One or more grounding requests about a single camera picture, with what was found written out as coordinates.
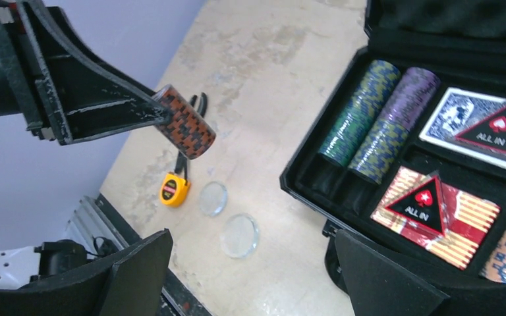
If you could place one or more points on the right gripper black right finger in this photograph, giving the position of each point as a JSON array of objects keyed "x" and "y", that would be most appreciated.
[{"x": 379, "y": 286}]

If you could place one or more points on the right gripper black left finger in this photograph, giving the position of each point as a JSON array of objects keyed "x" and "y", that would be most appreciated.
[{"x": 128, "y": 282}]

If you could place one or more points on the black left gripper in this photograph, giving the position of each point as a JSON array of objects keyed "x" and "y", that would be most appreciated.
[{"x": 84, "y": 97}]

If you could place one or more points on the orange black chip stack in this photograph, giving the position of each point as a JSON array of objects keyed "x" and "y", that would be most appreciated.
[{"x": 170, "y": 98}]

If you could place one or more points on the clear acrylic disc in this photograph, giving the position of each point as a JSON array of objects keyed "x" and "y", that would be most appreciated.
[{"x": 240, "y": 236}]

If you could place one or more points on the yellow blue chip stack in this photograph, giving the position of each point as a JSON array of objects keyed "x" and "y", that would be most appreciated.
[{"x": 379, "y": 150}]

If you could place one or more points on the purple black chip stack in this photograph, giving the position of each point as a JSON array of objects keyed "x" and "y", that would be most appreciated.
[{"x": 410, "y": 97}]

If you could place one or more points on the black poker set case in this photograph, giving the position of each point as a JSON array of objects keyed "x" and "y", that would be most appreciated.
[{"x": 464, "y": 44}]

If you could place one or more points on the triangular all-in button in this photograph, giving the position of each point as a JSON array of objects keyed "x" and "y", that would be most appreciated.
[
  {"x": 422, "y": 204},
  {"x": 485, "y": 133}
]

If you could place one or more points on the orange tape measure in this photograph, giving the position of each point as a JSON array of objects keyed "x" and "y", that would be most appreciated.
[{"x": 174, "y": 190}]

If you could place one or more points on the red card deck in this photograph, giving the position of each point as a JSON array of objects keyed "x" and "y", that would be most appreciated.
[{"x": 470, "y": 219}]

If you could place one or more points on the black pliers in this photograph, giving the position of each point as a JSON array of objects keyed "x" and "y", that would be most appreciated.
[{"x": 193, "y": 133}]

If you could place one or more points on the green blue chip stack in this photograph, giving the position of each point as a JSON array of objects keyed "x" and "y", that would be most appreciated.
[{"x": 345, "y": 136}]

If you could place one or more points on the blue card deck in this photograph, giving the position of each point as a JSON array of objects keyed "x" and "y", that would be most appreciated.
[{"x": 453, "y": 110}]

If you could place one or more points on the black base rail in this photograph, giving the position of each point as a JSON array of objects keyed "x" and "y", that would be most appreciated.
[{"x": 98, "y": 226}]

